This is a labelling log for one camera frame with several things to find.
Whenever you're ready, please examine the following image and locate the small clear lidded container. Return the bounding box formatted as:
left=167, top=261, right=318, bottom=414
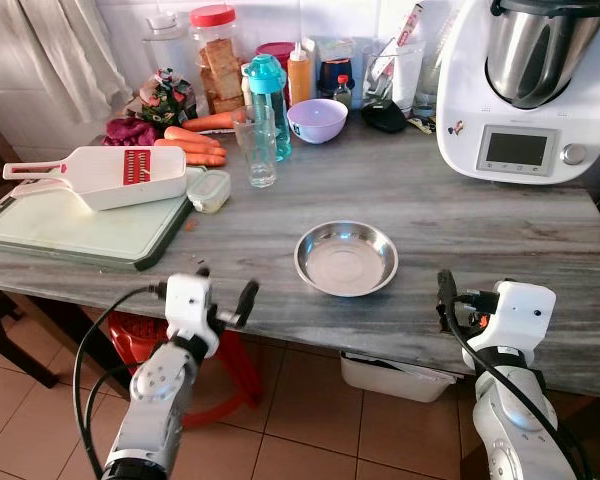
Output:
left=186, top=170, right=233, bottom=215

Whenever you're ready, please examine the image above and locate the red plastic stool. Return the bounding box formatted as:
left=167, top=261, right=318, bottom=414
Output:
left=104, top=310, right=265, bottom=430

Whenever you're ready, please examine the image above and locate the white plastic tub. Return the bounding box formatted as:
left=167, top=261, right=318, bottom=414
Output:
left=339, top=351, right=461, bottom=404

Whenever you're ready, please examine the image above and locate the round steel bowl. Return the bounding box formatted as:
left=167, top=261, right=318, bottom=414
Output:
left=294, top=221, right=400, bottom=298

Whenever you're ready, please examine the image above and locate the orange carrot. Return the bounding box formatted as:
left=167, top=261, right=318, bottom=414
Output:
left=179, top=110, right=239, bottom=134
left=163, top=125, right=225, bottom=153
left=154, top=138, right=228, bottom=168

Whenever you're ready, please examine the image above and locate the clear drinking glass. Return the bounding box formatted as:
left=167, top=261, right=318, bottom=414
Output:
left=232, top=107, right=280, bottom=189

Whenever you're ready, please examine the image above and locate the pale green cutting board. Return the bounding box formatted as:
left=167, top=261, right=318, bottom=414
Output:
left=0, top=175, right=197, bottom=273

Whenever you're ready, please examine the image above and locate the white mandoline slicer red blade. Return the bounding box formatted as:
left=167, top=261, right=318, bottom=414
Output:
left=2, top=146, right=189, bottom=212

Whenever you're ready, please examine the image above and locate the strawberry print bag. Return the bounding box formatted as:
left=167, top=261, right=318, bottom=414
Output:
left=138, top=68, right=199, bottom=127

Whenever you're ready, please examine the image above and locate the small black pouch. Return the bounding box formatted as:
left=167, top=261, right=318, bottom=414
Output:
left=361, top=100, right=410, bottom=135

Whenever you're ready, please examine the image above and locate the purple plastic bowl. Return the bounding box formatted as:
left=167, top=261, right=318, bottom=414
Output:
left=286, top=98, right=350, bottom=146

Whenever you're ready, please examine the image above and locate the teal water bottle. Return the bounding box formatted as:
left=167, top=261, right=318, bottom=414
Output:
left=244, top=54, right=293, bottom=163

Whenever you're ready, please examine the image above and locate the dark wooden chair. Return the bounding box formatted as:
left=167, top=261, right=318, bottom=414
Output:
left=0, top=105, right=63, bottom=389

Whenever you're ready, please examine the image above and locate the white kitchen food processor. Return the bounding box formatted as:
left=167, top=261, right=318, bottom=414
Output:
left=436, top=0, right=600, bottom=187

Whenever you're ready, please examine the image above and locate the red-lidded jar of crackers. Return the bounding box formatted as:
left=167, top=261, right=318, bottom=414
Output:
left=188, top=5, right=248, bottom=117

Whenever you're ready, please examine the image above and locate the orange squeeze sauce bottle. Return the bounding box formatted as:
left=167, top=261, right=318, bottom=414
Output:
left=286, top=42, right=314, bottom=108

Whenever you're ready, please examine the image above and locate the small clear bottle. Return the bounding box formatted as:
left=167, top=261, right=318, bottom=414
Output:
left=334, top=75, right=355, bottom=110

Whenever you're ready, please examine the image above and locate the clear plastic measuring jug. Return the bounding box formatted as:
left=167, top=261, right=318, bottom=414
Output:
left=363, top=44, right=423, bottom=113

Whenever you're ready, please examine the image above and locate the clear jar white lid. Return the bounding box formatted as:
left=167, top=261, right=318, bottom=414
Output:
left=142, top=12, right=195, bottom=83

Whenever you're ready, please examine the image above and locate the dark red lidded container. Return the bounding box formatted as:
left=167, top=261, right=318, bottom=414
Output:
left=255, top=41, right=297, bottom=71

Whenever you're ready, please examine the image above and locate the dark blue jar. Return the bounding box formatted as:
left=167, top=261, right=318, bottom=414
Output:
left=317, top=58, right=355, bottom=98

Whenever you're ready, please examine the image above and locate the pale curtain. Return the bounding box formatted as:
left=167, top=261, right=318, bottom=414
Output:
left=8, top=0, right=133, bottom=125

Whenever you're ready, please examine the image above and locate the white and red carton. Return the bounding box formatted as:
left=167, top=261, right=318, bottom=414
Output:
left=393, top=0, right=427, bottom=51

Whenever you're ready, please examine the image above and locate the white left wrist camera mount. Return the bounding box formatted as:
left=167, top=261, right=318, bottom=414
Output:
left=165, top=273, right=222, bottom=358

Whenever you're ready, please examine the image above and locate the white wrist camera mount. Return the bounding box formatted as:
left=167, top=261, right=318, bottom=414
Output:
left=485, top=282, right=559, bottom=352
left=165, top=273, right=222, bottom=358

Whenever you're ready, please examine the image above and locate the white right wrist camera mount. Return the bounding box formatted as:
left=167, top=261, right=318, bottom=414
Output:
left=485, top=282, right=559, bottom=352

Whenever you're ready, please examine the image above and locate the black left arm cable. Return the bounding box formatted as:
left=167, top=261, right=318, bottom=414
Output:
left=72, top=283, right=173, bottom=479

